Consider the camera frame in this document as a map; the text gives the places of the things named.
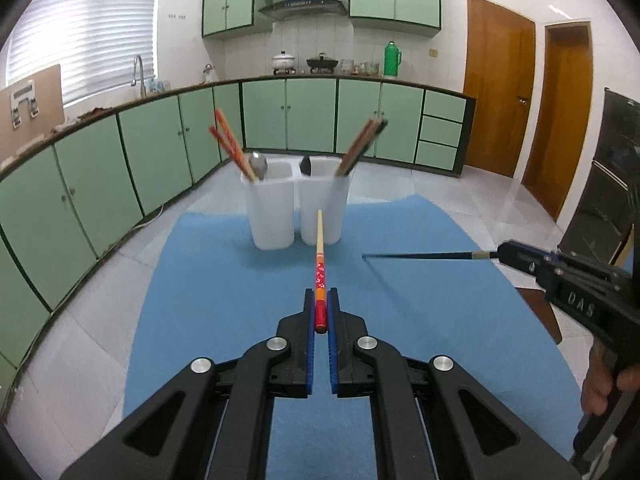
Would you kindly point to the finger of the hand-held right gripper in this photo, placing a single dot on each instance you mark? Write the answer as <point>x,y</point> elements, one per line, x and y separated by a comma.
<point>520,260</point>

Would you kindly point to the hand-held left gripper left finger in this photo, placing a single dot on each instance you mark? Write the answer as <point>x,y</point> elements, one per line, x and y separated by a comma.
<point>310,355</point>

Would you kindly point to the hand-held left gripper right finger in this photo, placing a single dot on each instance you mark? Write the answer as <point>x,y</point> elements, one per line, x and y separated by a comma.
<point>334,355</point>

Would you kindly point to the red patterned chopstick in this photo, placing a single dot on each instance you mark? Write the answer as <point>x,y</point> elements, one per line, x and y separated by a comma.
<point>235,137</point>
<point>225,147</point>
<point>320,270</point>
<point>227,135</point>

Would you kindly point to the black chopstick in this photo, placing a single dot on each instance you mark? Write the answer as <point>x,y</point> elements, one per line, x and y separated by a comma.
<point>425,256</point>
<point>375,136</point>

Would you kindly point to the white plastic utensil container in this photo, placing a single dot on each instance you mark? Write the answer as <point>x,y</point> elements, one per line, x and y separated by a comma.
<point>327,205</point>
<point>270,210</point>

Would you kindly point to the plain bamboo chopstick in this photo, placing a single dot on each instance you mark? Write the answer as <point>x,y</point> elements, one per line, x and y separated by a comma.
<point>357,145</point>
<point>364,146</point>

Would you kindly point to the person's right hand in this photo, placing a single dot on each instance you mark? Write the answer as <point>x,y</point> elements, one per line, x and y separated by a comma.
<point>597,385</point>

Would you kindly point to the brown wooden stool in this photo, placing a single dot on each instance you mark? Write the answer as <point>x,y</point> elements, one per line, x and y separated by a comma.
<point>542,315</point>

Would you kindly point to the blue mat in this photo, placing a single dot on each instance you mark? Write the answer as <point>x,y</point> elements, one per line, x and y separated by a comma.
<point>425,335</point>

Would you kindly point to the black glass appliance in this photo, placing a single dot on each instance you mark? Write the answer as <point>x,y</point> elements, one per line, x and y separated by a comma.
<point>605,185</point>

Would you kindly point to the wooden door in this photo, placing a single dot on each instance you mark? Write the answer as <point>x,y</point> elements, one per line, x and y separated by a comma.
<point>495,90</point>
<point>560,120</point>

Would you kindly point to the black spoon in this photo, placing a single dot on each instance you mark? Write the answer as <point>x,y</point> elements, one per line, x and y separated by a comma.
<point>305,166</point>

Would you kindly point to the metal spoon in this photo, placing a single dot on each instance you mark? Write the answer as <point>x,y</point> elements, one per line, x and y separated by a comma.
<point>258,164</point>

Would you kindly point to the green thermos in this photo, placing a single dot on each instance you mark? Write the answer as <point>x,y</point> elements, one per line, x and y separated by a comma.
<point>392,62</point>

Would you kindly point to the glass jars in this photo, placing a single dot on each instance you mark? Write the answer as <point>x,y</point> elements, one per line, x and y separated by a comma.
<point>360,67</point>

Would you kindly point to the green base cabinets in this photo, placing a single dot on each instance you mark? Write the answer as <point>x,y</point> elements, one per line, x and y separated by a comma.
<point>150,150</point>

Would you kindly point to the black wok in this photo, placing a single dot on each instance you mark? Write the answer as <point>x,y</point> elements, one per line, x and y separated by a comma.
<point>322,63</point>

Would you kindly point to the white cooking pot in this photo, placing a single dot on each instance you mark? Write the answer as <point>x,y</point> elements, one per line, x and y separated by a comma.
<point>283,62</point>

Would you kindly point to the clear drinking glasses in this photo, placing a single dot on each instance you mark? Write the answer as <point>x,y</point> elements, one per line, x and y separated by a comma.
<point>159,86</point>

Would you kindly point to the sink faucet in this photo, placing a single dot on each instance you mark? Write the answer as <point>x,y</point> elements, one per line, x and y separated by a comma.
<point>139,75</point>

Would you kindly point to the range hood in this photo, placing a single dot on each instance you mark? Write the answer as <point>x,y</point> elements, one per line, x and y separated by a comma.
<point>302,7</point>

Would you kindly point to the brown board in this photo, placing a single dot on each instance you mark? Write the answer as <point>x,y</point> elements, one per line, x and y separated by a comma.
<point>45,95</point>

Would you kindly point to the window blinds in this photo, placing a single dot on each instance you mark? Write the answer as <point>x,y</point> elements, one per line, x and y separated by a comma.
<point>85,25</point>

